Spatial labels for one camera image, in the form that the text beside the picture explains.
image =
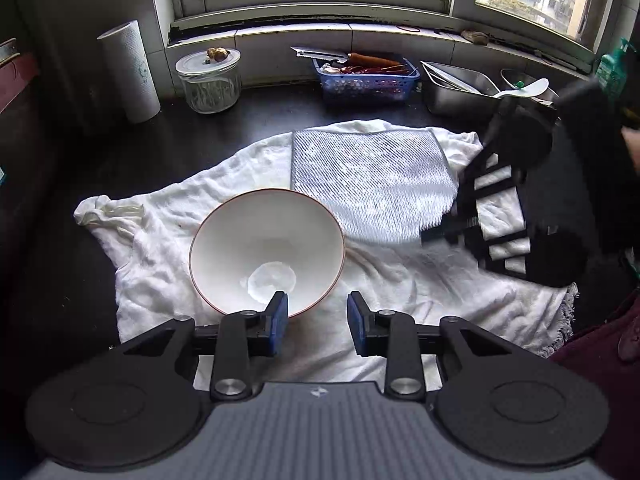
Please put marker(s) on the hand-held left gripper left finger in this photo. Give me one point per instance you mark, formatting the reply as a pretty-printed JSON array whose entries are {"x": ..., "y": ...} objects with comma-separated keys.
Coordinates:
[{"x": 278, "y": 321}]

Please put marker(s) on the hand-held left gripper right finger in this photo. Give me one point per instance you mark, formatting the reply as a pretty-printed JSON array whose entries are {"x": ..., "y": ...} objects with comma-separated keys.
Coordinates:
[{"x": 358, "y": 321}]

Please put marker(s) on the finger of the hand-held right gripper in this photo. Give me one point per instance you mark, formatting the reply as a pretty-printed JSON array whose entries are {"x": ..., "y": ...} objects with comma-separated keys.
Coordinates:
[
  {"x": 450, "y": 234},
  {"x": 480, "y": 170}
]

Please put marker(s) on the white bowl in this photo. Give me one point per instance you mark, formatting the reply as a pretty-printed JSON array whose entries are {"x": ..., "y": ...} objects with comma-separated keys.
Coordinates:
[{"x": 260, "y": 240}]

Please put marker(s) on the silver mesh dishcloth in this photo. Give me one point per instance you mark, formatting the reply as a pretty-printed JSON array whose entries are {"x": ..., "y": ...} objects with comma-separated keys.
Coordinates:
[{"x": 370, "y": 180}]

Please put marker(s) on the steel bowl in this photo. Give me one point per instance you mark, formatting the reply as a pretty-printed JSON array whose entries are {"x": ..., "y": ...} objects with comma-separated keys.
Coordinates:
[{"x": 510, "y": 77}]

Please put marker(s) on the steel container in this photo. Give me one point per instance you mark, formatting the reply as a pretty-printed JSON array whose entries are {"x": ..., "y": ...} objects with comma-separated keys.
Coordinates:
[{"x": 450, "y": 100}]

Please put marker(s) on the white rice paddle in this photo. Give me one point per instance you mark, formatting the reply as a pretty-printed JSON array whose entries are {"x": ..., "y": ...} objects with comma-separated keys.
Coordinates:
[{"x": 527, "y": 87}]

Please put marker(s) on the green soap bottle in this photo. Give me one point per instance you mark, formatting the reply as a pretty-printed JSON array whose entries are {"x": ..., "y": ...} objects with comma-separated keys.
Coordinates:
[{"x": 612, "y": 72}]

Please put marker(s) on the white cloth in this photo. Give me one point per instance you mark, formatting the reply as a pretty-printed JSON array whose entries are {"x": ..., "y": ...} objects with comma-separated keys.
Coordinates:
[{"x": 160, "y": 260}]

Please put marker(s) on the brown lump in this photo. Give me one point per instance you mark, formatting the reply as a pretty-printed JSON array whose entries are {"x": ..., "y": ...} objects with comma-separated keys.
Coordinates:
[{"x": 474, "y": 36}]

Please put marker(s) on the blue plastic basket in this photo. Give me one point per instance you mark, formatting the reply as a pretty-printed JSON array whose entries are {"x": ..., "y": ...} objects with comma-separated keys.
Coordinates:
[{"x": 365, "y": 87}]

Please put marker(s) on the dried red chillies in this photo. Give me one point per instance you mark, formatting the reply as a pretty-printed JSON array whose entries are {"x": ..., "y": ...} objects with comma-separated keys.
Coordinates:
[{"x": 375, "y": 70}]

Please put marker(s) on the carrot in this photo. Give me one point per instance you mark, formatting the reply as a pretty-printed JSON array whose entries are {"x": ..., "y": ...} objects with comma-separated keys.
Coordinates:
[{"x": 375, "y": 59}]

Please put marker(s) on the red rubber band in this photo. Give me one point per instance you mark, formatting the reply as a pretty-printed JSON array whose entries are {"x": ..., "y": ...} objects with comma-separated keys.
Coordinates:
[{"x": 398, "y": 27}]

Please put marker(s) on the garlic bulb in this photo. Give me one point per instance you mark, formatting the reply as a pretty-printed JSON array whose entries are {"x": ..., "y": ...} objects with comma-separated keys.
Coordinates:
[{"x": 331, "y": 67}]

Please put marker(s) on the dark red garment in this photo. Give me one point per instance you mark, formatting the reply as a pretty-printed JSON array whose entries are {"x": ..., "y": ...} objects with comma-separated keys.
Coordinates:
[{"x": 600, "y": 385}]

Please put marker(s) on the glass jar with lid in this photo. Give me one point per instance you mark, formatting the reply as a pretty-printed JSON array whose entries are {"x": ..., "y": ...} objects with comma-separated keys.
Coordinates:
[{"x": 207, "y": 85}]

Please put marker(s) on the ginger piece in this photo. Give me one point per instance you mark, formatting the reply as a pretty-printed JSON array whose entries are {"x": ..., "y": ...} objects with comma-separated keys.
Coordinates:
[{"x": 218, "y": 54}]

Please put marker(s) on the paper towel roll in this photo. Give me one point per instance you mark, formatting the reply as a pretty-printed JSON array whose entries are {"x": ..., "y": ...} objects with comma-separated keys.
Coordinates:
[{"x": 130, "y": 75}]

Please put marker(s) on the window frame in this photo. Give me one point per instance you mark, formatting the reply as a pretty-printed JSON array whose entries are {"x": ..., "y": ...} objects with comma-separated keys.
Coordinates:
[{"x": 320, "y": 7}]

